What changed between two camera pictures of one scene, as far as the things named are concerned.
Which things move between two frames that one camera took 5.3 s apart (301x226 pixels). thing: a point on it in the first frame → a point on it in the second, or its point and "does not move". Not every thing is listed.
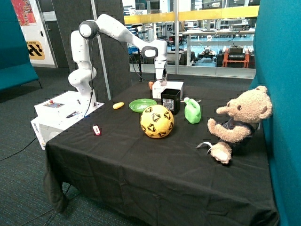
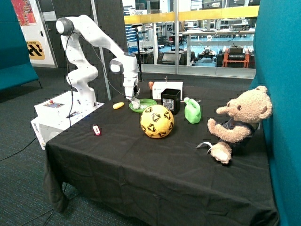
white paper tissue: (163, 83) → (136, 103)
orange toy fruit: (150, 83) does not move
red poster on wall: (24, 12) does not move
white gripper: (159, 66) → (129, 84)
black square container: (171, 98) does not move
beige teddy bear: (245, 111) does not move
